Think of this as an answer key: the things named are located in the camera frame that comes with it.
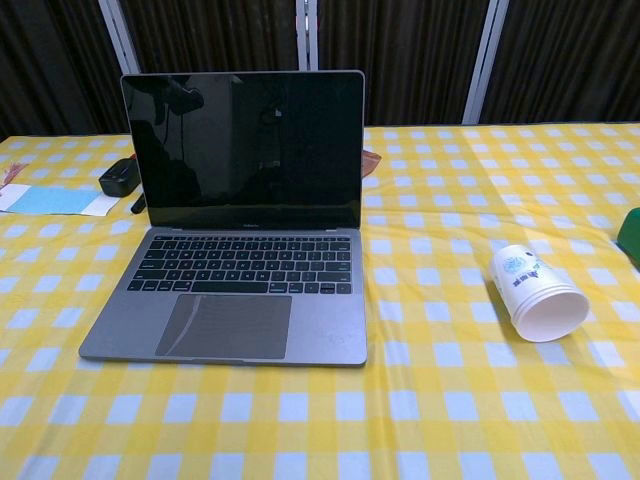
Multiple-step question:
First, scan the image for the grey laptop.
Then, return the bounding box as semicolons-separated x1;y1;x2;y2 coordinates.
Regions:
78;69;369;370

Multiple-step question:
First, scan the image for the dark folding screen panel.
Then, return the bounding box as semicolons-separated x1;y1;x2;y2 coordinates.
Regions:
122;0;301;76
482;0;640;125
0;0;131;141
317;0;489;126

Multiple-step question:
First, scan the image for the green yellow box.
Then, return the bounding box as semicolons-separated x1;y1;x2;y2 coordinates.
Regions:
615;205;640;261

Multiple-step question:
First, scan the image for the yellow white checkered tablecloth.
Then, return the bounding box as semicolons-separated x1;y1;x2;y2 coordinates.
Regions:
0;122;640;480

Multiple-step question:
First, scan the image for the blue white paper card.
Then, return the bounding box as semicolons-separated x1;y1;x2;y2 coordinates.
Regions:
0;183;117;217

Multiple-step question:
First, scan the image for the white printed paper cup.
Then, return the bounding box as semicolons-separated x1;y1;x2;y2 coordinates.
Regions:
488;243;591;344

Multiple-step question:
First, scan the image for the pink tassel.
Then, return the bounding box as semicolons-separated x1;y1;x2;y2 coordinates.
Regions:
0;160;26;185

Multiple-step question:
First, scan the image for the black bottle with red cap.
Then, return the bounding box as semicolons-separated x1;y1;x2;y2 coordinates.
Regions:
98;154;141;197

